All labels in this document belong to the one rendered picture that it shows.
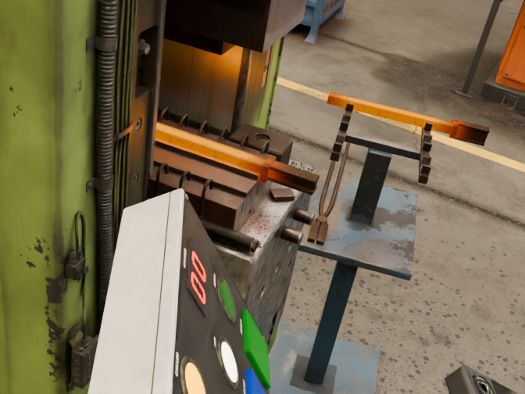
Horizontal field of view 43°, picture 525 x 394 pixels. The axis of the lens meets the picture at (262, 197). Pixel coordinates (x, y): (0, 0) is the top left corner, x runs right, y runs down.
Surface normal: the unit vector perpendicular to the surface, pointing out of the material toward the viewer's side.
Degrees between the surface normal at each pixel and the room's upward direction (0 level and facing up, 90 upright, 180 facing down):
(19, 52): 89
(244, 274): 90
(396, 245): 0
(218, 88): 90
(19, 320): 90
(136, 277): 30
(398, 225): 0
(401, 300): 0
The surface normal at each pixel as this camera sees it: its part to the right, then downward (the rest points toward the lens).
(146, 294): -0.36, -0.76
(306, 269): 0.16, -0.82
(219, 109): -0.36, 0.47
